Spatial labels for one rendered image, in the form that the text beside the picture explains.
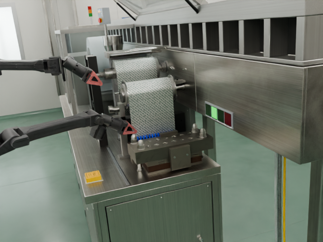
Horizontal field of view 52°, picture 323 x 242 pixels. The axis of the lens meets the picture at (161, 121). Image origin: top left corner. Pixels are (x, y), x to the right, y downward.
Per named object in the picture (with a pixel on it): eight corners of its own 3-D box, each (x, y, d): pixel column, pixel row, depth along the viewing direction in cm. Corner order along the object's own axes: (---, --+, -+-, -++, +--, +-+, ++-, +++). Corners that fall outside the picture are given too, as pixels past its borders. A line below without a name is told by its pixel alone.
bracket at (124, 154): (117, 156, 184) (110, 103, 176) (128, 154, 186) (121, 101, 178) (118, 160, 180) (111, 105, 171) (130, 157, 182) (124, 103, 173)
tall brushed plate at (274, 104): (109, 67, 384) (105, 41, 376) (132, 65, 392) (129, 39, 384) (294, 166, 101) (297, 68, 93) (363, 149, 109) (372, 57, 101)
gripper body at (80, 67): (84, 82, 160) (71, 73, 157) (82, 79, 169) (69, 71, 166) (92, 70, 159) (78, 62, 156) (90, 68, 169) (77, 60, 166)
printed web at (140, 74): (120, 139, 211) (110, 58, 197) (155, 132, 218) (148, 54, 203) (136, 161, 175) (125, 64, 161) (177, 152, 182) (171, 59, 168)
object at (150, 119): (133, 141, 173) (129, 107, 168) (175, 133, 180) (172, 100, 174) (133, 141, 172) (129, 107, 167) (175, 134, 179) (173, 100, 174)
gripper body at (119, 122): (122, 135, 164) (108, 130, 161) (118, 129, 174) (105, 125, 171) (127, 123, 164) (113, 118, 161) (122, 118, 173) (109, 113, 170)
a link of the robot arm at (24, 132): (11, 139, 128) (0, 127, 135) (12, 151, 131) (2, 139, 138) (104, 114, 156) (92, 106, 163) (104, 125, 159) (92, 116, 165)
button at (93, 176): (85, 177, 162) (84, 173, 161) (99, 174, 164) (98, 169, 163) (86, 183, 155) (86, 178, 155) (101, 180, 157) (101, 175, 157)
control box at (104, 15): (96, 25, 213) (94, 8, 210) (105, 24, 216) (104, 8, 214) (102, 24, 207) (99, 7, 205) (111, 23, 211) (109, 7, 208)
